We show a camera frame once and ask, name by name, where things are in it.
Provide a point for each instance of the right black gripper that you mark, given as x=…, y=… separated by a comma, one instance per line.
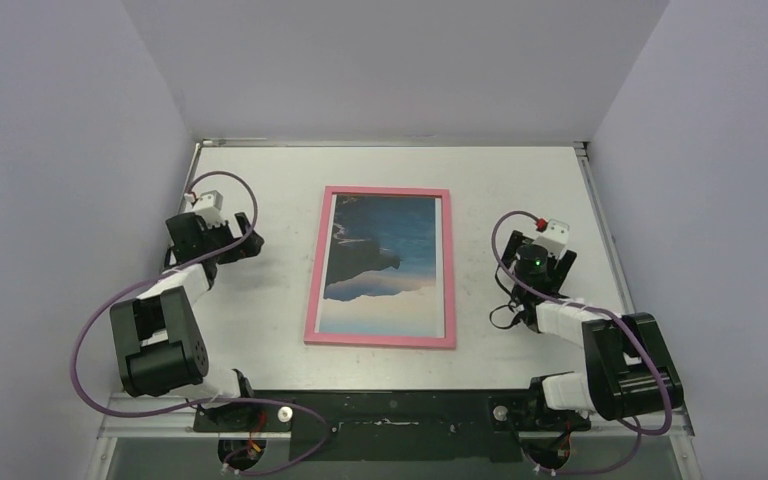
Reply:
x=567, y=263

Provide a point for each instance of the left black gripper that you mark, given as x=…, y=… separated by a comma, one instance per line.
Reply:
x=249, y=247

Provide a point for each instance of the pink picture frame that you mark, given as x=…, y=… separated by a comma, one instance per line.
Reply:
x=450, y=339

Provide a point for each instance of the blue landscape photo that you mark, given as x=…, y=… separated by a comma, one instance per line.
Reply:
x=383, y=270

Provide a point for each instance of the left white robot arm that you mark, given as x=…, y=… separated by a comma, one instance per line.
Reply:
x=158, y=343

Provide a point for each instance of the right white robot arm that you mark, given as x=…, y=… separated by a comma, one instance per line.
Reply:
x=628, y=368

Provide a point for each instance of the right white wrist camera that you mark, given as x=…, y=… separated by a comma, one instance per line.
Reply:
x=554, y=238

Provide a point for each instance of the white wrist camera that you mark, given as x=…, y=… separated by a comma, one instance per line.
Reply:
x=207, y=206
x=554, y=238

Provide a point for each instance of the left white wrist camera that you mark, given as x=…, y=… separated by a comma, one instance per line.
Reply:
x=207, y=206

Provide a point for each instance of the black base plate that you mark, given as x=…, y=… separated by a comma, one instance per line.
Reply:
x=498, y=425

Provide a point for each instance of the aluminium rail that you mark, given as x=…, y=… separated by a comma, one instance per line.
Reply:
x=181, y=422

